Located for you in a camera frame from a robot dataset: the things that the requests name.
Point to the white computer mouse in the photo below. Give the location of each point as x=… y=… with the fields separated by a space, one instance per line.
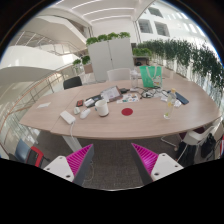
x=84 y=113

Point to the open notebook on table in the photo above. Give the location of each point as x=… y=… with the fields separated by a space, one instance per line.
x=111 y=94

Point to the black office chair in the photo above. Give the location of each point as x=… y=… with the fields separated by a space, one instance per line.
x=72 y=82

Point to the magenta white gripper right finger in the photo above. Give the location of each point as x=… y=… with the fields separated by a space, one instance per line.
x=153 y=166

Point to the wooden oval table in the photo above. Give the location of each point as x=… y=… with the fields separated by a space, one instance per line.
x=146 y=121

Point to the white chair behind table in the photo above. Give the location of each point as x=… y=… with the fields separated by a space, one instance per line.
x=119 y=74

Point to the red round coaster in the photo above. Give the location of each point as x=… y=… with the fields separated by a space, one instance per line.
x=127 y=111

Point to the white paper sheet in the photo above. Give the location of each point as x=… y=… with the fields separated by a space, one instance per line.
x=44 y=105

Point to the white chair right side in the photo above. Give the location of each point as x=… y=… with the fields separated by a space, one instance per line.
x=198 y=136

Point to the white tall cabinet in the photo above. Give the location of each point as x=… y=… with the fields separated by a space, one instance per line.
x=110 y=55

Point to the dark blue phone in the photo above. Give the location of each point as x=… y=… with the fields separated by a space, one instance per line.
x=182 y=99

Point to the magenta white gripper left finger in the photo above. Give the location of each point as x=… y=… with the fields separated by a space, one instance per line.
x=73 y=167

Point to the green tote bag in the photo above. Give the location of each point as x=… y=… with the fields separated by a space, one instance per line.
x=151 y=76

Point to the white power adapter box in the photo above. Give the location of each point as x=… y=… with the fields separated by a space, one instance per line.
x=68 y=117

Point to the clear plastic water bottle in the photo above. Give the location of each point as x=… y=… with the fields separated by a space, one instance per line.
x=170 y=103

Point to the white ceramic mug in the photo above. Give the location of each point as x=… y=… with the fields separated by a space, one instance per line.
x=102 y=108

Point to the red blue chair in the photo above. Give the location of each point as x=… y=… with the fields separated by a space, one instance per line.
x=28 y=155

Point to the black backpack on floor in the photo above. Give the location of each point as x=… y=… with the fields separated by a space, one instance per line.
x=208 y=146

